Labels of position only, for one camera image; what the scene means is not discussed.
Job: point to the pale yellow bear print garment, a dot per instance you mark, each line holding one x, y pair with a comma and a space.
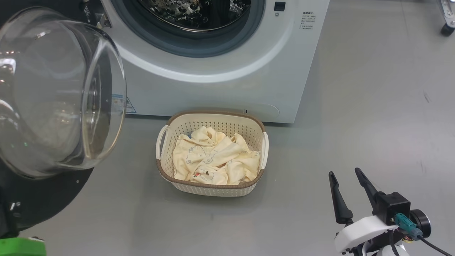
190, 156

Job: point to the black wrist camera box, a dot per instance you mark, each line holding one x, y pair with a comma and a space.
391, 206

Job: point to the white front-load washing machine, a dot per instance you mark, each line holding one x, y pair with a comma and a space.
213, 96

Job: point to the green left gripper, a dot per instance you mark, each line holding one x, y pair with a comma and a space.
21, 248

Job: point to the metal door hinge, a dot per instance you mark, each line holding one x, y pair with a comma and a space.
103, 20

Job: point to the glass washing machine door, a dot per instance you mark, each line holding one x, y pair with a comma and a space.
42, 199

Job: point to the blue energy label sticker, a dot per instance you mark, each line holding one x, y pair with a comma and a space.
129, 106

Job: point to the cream perforated laundry basket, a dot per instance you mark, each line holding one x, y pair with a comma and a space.
213, 190

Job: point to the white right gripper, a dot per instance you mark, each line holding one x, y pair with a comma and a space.
362, 229

